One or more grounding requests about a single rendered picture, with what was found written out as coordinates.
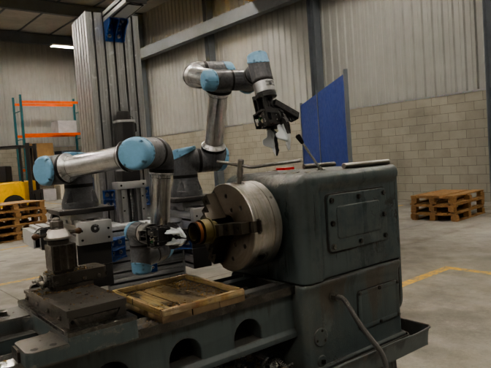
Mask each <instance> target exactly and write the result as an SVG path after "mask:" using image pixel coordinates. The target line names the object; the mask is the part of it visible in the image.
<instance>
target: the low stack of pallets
mask: <svg viewBox="0 0 491 368"><path fill-rule="evenodd" d="M483 190H484V189H479V190H478V189H473V190H446V189H442V190H438V191H431V192H427V193H420V194H416V195H412V196H411V204H410V205H411V218H412V220H420V219H423V218H427V217H430V219H429V221H436V220H440V219H443V218H448V217H451V221H453V222H458V221H462V220H465V219H467V218H472V217H474V216H477V215H481V214H483V213H485V211H484V192H483ZM471 193H476V197H472V195H471ZM419 199H424V200H421V201H420V200H419ZM474 201H476V204H475V205H471V202H474ZM419 207H423V208H419ZM475 209H477V212H476V213H474V214H471V210H475ZM461 213H463V216H464V217H461V218H459V214H461ZM419 215H423V216H420V217H419ZM438 215H442V216H440V217H438Z"/></svg>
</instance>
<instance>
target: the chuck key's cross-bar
mask: <svg viewBox="0 0 491 368"><path fill-rule="evenodd" d="M300 162H302V159H301V158H299V159H294V160H288V161H279V162H273V163H267V164H257V165H246V164H243V165H242V167H243V168H247V169H256V168H262V167H267V166H277V165H284V164H293V163H300ZM217 163H218V164H226V165H230V166H237V163H233V162H228V161H220V160H217Z"/></svg>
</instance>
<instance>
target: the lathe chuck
mask: <svg viewBox="0 0 491 368"><path fill-rule="evenodd" d="M236 183H237V182H235V183H222V184H220V185H217V186H216V187H215V188H214V189H213V190H214V191H215V193H216V195H217V198H218V200H219V202H220V204H221V207H222V209H223V211H224V214H225V215H229V216H231V218H230V219H229V220H228V221H227V222H222V223H230V222H245V221H256V219H259V221H260V226H261V231H260V234H258V232H256V233H249V234H233V236H234V238H233V239H230V240H228V243H227V248H226V252H225V256H224V262H223V265H222V267H223V268H225V269H227V270H229V271H233V272H236V271H240V270H244V269H249V268H252V267H257V266H260V265H262V264H263V263H264V262H266V260H267V259H268V258H269V256H270V254H271V253H272V250H273V246H274V242H275V219H274V215H273V211H272V208H271V206H270V203H269V202H268V200H267V197H266V196H265V195H264V193H263V192H262V191H261V190H260V189H259V188H258V187H257V186H256V185H254V184H253V183H250V182H246V181H243V182H241V183H244V184H236ZM222 223H218V224H222ZM261 254H264V257H263V258H262V259H260V260H258V261H257V260H256V258H257V257H258V256H259V255H261Z"/></svg>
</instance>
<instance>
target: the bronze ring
mask: <svg viewBox="0 0 491 368"><path fill-rule="evenodd" d="M217 224H218V223H217V222H216V221H212V220H211V219H210V218H203V219H202V220H198V221H196V222H192V223H190V224H189V226H188V230H187V232H188V237H189V240H190V242H191V243H193V244H201V245H202V244H212V243H214V241H215V239H216V238H218V237H217V236H216V227H215V225H217Z"/></svg>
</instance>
